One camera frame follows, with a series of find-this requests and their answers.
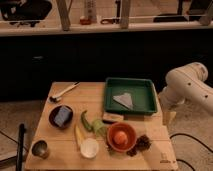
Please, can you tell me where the grey towel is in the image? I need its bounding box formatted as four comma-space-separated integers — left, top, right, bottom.
113, 93, 133, 110

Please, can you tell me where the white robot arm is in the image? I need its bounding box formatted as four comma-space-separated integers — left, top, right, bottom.
158, 62, 213, 125

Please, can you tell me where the green plastic tray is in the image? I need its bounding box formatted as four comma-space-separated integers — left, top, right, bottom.
104, 77, 157, 115

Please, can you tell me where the orange bowl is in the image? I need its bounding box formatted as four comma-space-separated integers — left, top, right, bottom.
107, 122, 137, 153

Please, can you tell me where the orange fruit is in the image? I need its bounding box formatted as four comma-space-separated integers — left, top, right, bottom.
113, 131, 127, 144

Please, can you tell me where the wooden block brush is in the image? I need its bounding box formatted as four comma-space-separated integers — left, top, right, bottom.
102, 113, 124, 123

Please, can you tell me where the green leafy vegetable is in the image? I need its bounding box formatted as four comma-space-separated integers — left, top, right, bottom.
92, 119, 107, 138

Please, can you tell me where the green chili pepper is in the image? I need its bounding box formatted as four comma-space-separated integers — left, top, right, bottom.
81, 110, 93, 132

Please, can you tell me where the white small cup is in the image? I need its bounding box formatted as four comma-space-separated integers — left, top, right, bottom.
80, 138, 99, 159

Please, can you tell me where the yellow corn piece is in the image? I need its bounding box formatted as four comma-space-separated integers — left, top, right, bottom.
75, 126, 85, 147

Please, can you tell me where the blue sponge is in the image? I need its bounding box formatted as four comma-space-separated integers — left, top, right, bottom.
54, 106, 70, 127

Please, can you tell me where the dark round bowl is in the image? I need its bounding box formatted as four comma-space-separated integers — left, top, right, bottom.
49, 105, 73, 129

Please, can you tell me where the metal cup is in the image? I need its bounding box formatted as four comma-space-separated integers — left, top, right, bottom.
32, 140, 50, 159

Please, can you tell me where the black pole stand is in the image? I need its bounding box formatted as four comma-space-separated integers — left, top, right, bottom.
16, 124, 25, 171

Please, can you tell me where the black office chair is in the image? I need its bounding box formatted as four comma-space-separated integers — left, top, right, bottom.
0, 0, 52, 27

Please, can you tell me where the black cable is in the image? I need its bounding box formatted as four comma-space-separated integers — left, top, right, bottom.
169, 132, 213, 171

